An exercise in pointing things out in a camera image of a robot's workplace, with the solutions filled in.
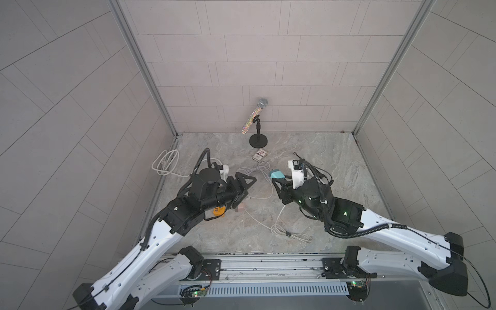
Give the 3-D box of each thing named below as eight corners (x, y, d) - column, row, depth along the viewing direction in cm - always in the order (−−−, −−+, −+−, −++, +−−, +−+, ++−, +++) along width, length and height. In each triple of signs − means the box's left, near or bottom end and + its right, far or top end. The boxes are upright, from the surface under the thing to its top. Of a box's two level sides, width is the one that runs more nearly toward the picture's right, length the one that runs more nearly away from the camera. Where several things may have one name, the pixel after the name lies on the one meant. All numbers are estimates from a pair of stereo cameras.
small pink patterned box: (252, 159, 107) (252, 156, 105) (259, 149, 111) (259, 147, 109) (260, 163, 105) (260, 161, 103) (267, 153, 109) (267, 151, 108)
